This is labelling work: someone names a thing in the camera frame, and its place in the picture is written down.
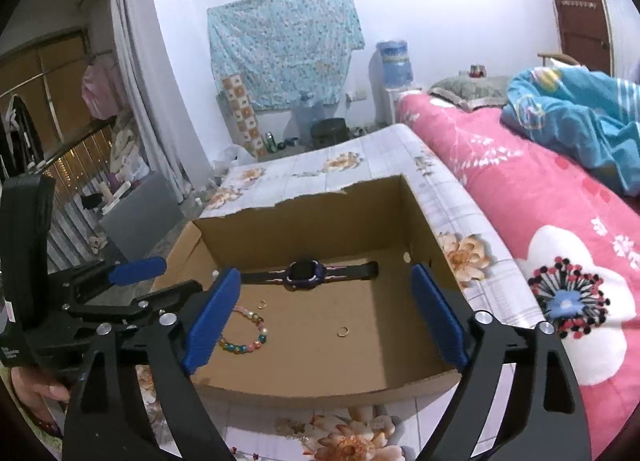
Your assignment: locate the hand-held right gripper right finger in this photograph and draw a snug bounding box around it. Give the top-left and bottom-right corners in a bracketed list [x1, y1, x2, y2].
[410, 263, 586, 461]

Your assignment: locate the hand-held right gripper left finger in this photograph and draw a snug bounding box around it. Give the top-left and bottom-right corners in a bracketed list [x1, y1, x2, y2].
[61, 267, 243, 461]

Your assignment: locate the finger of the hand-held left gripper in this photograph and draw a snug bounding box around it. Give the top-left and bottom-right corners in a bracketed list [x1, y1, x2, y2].
[47, 256, 168, 302]
[62, 278, 205, 337]

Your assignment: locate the multicoloured bead bracelet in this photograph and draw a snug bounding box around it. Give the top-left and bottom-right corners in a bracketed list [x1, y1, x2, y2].
[217, 305, 271, 354]

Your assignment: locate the brown cardboard box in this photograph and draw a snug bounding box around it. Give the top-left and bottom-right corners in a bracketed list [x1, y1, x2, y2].
[150, 174, 463, 404]

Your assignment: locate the dark blue smart watch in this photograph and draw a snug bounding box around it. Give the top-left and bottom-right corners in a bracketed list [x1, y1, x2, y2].
[240, 259, 379, 291]

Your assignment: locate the person's left hand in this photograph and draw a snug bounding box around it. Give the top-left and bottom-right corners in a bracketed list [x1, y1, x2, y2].
[10, 366, 71, 422]

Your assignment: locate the grey cabinet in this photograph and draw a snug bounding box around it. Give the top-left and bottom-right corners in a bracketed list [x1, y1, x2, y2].
[97, 172, 186, 262]

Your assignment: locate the pile of light clothes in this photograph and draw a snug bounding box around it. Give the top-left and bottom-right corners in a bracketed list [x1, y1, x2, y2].
[107, 108, 151, 182]

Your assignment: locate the white plastic bag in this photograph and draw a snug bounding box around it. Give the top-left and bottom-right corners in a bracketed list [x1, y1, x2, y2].
[212, 145, 256, 173]

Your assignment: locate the pink flower print blanket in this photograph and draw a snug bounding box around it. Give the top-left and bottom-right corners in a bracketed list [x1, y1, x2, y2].
[397, 91, 640, 461]

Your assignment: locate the white curtain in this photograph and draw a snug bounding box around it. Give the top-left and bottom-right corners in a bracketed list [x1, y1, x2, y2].
[107, 0, 211, 202]

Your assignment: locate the pink hanging garment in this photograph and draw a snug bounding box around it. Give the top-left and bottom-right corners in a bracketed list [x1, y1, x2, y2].
[82, 58, 128, 119]

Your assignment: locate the orange checked tile cloth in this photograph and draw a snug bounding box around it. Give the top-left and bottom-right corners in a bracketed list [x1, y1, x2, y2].
[220, 74, 268, 158]

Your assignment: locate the black bin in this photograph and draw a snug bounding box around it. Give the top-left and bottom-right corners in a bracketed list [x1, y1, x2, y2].
[310, 117, 353, 149]

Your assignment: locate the white water dispenser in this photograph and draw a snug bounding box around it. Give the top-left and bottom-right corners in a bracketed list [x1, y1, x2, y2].
[375, 85, 423, 126]

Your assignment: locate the empty clear water jug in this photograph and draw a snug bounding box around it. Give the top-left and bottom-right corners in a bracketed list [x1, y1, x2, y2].
[291, 91, 323, 142]

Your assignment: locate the grey patterned pillow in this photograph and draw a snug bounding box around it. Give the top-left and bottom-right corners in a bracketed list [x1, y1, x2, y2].
[427, 75, 513, 112]

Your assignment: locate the blue cartoon print quilt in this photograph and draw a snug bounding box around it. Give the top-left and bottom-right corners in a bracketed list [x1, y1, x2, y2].
[500, 66, 640, 197]

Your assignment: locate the teal floral hanging cloth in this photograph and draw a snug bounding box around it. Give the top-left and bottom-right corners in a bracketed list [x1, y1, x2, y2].
[206, 0, 366, 112]

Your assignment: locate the wooden chair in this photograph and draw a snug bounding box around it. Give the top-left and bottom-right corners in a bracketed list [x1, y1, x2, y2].
[537, 52, 583, 67]

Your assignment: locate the brown wooden door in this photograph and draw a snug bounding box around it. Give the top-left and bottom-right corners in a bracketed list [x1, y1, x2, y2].
[542, 0, 615, 77]

